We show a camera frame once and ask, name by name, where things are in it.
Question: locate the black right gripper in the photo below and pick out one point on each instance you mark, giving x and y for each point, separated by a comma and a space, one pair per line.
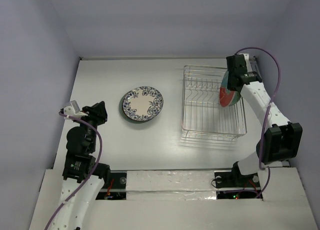
235, 71

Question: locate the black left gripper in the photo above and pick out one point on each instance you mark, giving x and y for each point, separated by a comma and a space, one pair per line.
97, 111

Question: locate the red and teal plate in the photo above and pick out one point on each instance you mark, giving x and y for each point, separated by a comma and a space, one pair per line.
227, 97

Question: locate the blue floral white plate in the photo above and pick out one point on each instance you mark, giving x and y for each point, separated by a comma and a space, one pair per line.
142, 104

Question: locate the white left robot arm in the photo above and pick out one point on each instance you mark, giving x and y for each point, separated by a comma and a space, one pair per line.
83, 174

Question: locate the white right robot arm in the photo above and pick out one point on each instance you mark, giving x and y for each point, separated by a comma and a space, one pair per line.
280, 138

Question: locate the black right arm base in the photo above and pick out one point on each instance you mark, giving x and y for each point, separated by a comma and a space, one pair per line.
234, 179

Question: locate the plain teal plate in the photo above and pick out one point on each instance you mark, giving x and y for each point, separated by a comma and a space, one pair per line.
127, 119

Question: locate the foil covered front block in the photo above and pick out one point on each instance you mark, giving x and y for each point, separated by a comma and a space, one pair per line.
170, 185

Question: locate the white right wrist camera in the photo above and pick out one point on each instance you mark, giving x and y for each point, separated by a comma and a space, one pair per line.
247, 60

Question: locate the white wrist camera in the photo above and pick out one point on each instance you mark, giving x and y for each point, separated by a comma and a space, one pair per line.
71, 109
247, 60

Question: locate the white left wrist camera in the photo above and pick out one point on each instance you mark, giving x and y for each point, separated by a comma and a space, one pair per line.
71, 109

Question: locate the wire dish rack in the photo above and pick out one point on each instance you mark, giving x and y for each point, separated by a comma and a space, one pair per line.
202, 115

